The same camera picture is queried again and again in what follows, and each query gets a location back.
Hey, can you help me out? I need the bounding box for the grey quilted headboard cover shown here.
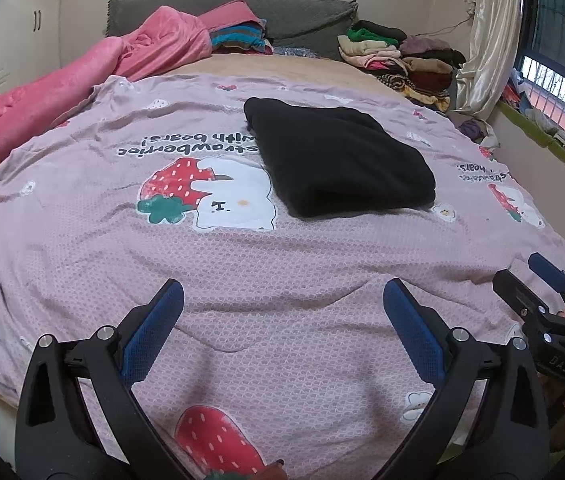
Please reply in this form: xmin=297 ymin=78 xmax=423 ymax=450
xmin=105 ymin=0 xmax=361 ymax=61

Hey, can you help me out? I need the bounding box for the black sweater with orange cuffs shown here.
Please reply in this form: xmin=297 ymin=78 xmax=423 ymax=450
xmin=243 ymin=97 xmax=437 ymax=219

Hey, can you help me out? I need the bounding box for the teal striped cloth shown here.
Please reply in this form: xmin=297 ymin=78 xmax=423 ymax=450
xmin=210 ymin=20 xmax=276 ymax=56

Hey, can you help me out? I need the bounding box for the clutter on green windowsill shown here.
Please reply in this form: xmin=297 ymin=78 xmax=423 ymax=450
xmin=499 ymin=67 xmax=565 ymax=182

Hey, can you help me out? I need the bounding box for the bag with purple cloth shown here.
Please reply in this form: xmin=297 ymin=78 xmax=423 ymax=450
xmin=459 ymin=116 xmax=501 ymax=150

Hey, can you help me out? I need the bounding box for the person's left hand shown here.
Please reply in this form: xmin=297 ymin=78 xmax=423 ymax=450
xmin=257 ymin=462 xmax=289 ymax=480

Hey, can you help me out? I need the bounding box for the cream curtain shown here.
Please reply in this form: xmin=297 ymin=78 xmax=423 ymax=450
xmin=455 ymin=0 xmax=526 ymax=114

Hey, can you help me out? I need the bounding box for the pink plush blanket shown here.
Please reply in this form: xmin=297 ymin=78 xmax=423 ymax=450
xmin=0 ymin=2 xmax=266 ymax=202

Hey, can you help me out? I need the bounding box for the beige bed sheet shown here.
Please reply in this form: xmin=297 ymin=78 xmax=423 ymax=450
xmin=172 ymin=52 xmax=413 ymax=106

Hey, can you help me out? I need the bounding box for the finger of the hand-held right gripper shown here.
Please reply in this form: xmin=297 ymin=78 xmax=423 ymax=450
xmin=527 ymin=252 xmax=565 ymax=304
xmin=492 ymin=268 xmax=554 ymax=322

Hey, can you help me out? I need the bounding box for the pink strawberry printed quilt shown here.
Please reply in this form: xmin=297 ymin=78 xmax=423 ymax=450
xmin=0 ymin=72 xmax=565 ymax=480

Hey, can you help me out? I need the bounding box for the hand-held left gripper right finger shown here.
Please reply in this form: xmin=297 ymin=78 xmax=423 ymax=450
xmin=377 ymin=277 xmax=549 ymax=480

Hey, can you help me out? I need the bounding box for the pile of folded clothes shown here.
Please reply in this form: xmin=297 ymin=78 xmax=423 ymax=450
xmin=337 ymin=20 xmax=468 ymax=113

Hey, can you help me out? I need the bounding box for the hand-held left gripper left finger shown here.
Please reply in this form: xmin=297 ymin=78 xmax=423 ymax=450
xmin=15 ymin=279 xmax=186 ymax=480

